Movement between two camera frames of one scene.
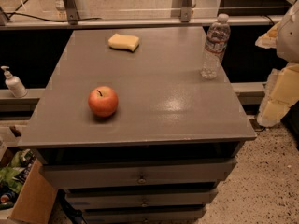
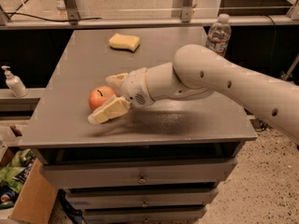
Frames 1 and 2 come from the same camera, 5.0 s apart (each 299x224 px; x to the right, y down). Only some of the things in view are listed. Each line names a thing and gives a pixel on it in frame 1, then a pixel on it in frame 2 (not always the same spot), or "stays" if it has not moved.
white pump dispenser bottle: [14, 83] stays
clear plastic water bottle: [218, 36] stays
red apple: [103, 101] stays
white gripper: [290, 36] -> [135, 87]
